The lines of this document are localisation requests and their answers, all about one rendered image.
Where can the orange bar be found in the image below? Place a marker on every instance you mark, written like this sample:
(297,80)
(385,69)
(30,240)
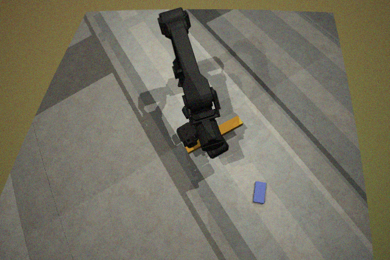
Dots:
(224,128)

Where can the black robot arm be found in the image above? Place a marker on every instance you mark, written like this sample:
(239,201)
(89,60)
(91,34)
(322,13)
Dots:
(198,95)

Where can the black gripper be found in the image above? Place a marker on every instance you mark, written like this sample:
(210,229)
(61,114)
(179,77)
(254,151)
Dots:
(214,153)

